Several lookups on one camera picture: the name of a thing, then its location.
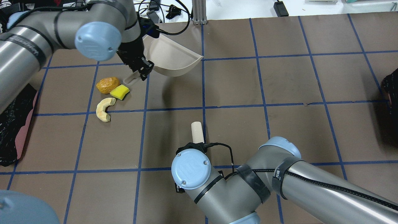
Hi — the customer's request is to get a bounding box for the yellow sponge piece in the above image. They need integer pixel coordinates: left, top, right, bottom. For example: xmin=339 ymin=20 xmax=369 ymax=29
xmin=110 ymin=85 xmax=130 ymax=100

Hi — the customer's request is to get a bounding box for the aluminium frame post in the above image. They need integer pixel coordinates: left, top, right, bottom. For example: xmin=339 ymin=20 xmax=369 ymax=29
xmin=192 ymin=0 xmax=208 ymax=25

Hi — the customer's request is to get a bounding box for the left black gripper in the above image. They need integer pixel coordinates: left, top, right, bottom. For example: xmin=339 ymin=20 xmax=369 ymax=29
xmin=118 ymin=17 xmax=160 ymax=81

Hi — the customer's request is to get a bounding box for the beige plastic dustpan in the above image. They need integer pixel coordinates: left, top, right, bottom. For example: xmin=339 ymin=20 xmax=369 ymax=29
xmin=123 ymin=35 xmax=204 ymax=87

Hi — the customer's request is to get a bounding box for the curved pale peel piece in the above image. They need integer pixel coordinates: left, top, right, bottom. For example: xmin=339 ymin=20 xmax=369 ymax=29
xmin=96 ymin=97 xmax=117 ymax=122

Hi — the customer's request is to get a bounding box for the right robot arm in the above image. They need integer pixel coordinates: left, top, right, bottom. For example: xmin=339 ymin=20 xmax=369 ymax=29
xmin=171 ymin=137 xmax=398 ymax=224

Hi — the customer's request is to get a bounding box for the white hand brush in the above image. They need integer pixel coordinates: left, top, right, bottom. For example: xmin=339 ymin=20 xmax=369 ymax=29
xmin=191 ymin=121 xmax=205 ymax=143

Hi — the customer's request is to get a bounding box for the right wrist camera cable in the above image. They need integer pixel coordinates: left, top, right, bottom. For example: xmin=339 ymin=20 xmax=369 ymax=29
xmin=204 ymin=142 xmax=235 ymax=175

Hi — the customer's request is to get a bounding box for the orange crumpled food piece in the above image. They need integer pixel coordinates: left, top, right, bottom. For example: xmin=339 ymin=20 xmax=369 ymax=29
xmin=95 ymin=77 xmax=121 ymax=95

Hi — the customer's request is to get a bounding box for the black bag lined bin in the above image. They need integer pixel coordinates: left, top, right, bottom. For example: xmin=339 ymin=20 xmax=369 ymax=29
xmin=0 ymin=84 xmax=38 ymax=167

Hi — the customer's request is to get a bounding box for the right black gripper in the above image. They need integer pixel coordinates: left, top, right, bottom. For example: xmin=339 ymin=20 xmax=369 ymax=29
xmin=174 ymin=183 xmax=185 ymax=194

